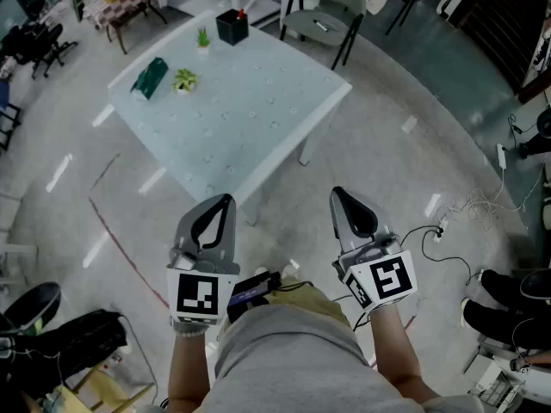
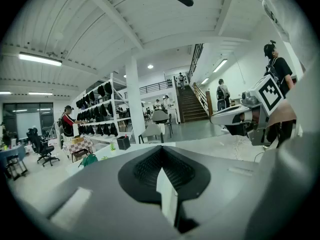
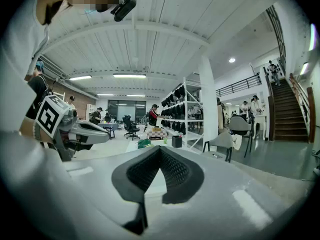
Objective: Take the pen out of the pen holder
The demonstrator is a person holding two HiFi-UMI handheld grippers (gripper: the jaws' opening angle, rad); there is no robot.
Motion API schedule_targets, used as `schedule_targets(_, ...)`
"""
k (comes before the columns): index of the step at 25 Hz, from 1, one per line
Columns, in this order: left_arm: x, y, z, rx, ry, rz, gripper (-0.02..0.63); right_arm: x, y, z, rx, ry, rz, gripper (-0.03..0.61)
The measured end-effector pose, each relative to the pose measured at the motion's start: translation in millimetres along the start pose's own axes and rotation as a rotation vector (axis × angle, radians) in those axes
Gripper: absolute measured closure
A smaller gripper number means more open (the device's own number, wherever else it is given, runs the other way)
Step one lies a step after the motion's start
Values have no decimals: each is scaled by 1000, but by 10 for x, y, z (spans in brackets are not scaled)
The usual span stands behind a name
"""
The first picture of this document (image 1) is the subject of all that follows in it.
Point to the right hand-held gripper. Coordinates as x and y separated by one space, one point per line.
389 275

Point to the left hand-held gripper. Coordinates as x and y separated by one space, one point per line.
196 293

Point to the black cube box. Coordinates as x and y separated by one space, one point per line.
232 28

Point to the person's left forearm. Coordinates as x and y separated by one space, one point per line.
187 372

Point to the person's right forearm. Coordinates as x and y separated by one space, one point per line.
391 347

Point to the person's left shoe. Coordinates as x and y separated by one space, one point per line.
261 270

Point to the person's shoe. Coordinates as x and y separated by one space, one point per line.
291 268
261 270

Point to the black waist device box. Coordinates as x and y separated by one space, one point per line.
249 288

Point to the person's right shoe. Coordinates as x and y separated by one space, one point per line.
291 268

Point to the person's khaki trousers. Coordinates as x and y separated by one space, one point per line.
310 295

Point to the small white power strip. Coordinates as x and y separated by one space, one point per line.
439 232

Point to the white knit wrist band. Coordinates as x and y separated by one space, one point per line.
189 329

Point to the pale floral tablecloth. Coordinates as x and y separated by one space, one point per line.
241 114

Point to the person's grey shirt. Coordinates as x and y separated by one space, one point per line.
292 359

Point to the small broad-leaf potted plant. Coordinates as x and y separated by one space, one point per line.
185 80

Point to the long white power strip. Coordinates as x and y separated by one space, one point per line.
502 155

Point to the black bag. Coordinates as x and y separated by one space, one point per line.
77 338

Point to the dark green tissue packet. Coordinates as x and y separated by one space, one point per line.
148 78

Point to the black round helmet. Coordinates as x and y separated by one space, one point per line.
36 301
538 284

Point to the light wooden chair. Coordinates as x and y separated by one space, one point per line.
99 390

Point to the small spiky potted plant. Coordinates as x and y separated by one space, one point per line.
202 39

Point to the black and white marker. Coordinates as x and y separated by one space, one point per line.
320 24

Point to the black fan base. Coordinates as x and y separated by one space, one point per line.
538 142

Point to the blue cloth table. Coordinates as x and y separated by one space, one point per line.
4 95

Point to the black office chair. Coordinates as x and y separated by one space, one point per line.
47 41

